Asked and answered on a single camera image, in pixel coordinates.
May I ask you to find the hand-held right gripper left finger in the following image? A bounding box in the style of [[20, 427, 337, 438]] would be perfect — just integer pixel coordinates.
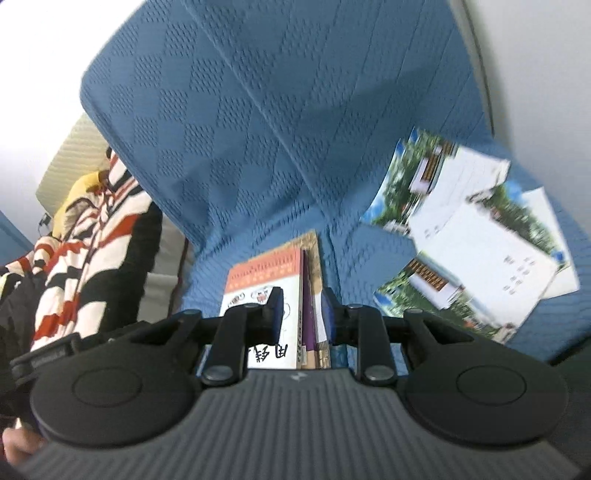
[[122, 287, 284, 387]]

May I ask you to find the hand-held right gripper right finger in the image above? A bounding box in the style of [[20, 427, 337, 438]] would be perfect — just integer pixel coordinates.
[[322, 287, 478, 387]]

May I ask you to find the purple book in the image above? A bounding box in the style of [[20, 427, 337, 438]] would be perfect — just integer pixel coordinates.
[[298, 249, 320, 370]]

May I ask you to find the orange and white book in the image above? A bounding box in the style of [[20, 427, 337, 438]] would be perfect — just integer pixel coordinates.
[[217, 247, 303, 370]]

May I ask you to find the person's left hand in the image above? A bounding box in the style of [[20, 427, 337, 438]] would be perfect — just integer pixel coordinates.
[[2, 427, 47, 476]]

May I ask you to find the red white black striped cloth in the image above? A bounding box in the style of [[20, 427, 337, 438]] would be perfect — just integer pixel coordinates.
[[0, 148, 162, 352]]

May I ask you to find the yellow cloth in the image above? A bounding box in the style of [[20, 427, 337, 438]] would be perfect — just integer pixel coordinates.
[[52, 170, 112, 238]]

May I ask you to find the ribbed cream pillow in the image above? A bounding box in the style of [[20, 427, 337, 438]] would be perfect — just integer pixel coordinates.
[[37, 112, 112, 217]]

